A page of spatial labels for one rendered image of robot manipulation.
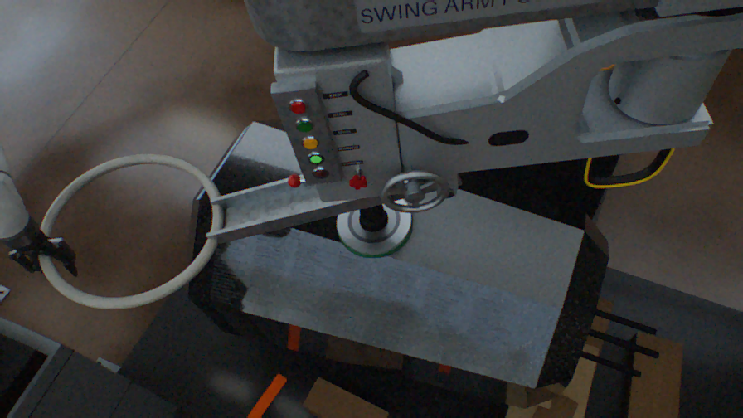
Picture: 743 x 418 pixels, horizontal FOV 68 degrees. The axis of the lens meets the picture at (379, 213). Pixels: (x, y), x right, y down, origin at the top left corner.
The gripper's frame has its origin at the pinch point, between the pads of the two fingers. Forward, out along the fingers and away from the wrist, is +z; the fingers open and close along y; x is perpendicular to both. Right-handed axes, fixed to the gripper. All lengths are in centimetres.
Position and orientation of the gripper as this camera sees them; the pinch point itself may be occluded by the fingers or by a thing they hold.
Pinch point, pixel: (60, 269)
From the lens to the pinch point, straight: 180.1
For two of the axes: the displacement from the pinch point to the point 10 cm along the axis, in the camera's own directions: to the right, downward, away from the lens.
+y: 9.4, -2.8, 1.8
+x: -3.3, -8.0, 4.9
